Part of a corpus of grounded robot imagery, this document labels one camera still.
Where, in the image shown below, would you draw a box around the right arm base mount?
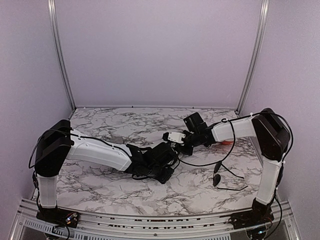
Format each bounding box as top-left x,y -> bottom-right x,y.
228,198 -> 275,230

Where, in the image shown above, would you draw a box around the aluminium front rail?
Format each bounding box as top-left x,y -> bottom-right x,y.
8,199 -> 301,240

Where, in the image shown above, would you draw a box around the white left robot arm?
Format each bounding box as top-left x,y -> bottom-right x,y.
28,119 -> 178,223

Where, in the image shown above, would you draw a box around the black rimless sunglasses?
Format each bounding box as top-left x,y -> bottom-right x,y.
212,160 -> 248,192

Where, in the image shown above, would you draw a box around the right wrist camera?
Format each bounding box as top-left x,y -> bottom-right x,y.
162,132 -> 186,145

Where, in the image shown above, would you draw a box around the aluminium frame post right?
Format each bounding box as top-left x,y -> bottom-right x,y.
236,0 -> 270,114

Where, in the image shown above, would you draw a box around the aluminium frame post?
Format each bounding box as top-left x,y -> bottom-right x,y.
236,0 -> 270,114
47,0 -> 77,112

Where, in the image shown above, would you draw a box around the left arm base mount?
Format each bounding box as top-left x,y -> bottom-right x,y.
36,206 -> 80,228

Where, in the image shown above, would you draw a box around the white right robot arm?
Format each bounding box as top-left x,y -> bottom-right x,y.
183,108 -> 293,224

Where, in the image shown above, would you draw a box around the aluminium frame post left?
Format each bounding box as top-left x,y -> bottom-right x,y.
47,0 -> 77,112

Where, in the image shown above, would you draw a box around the orange bowl white inside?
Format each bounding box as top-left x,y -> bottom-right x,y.
221,140 -> 234,145

